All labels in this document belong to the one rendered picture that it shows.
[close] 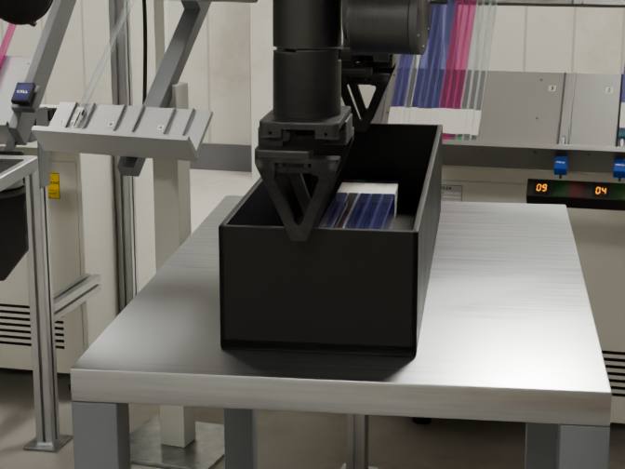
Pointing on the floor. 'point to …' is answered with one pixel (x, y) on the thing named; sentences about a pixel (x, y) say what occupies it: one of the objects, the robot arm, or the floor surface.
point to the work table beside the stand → (485, 263)
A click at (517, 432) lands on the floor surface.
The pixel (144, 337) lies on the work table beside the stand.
